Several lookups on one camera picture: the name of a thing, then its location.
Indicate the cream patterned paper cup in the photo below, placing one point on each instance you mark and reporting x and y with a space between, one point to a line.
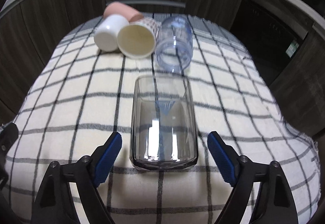
138 39

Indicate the checkered white black cloth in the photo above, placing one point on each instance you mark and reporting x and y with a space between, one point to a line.
82 95

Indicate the smoky square glass cup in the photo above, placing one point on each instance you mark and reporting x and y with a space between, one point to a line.
163 128

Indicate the clear blue plastic cup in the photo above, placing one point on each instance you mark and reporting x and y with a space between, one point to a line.
174 44

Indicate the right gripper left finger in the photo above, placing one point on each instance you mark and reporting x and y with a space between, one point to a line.
54 202

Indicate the white ceramic cup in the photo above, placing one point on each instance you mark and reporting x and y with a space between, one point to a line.
105 36

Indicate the grey drawer handle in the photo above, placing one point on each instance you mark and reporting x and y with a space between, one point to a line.
167 3

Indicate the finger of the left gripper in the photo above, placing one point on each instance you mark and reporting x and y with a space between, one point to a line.
8 136

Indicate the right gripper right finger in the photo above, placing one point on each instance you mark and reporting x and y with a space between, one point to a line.
274 203

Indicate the pink plastic cup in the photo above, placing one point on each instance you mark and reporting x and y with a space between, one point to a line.
118 8

